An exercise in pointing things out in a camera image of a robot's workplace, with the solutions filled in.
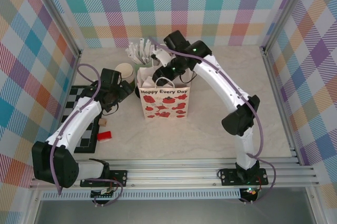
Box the white paper napkin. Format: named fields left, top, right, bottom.
left=142, top=75, right=156, bottom=88

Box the red white paper gift bag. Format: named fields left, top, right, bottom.
left=136, top=65, right=191, bottom=120

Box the stack of green paper cups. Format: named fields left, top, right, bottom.
left=115, top=62, right=136, bottom=88

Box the red plastic block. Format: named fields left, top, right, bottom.
left=96, top=131, right=113, bottom=142

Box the black grey checkerboard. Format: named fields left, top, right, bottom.
left=60, top=85, right=100, bottom=154

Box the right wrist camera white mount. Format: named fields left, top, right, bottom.
left=153, top=48, right=175, bottom=68

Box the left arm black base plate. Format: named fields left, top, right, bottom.
left=80, top=170, right=128, bottom=188

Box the left aluminium frame post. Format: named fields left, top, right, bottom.
left=27, top=0, right=81, bottom=59

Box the aluminium frame post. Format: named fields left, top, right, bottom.
left=263, top=0, right=310, bottom=56
left=27, top=0, right=81, bottom=59

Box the aluminium mounting rail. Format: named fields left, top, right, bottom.
left=28, top=158, right=321, bottom=189

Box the right aluminium side rail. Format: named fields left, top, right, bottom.
left=262, top=47, right=302, bottom=165

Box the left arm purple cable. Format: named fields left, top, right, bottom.
left=49, top=63, right=124, bottom=208

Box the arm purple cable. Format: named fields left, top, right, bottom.
left=148, top=36, right=277, bottom=205
left=49, top=63, right=124, bottom=208

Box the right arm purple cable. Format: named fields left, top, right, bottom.
left=148, top=36, right=277, bottom=205

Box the grey slotted cable duct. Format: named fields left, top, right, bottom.
left=42, top=191, right=242, bottom=200

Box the right aluminium frame post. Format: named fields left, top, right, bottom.
left=263, top=0, right=310, bottom=56

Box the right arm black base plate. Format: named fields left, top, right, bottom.
left=220, top=168, right=269, bottom=187

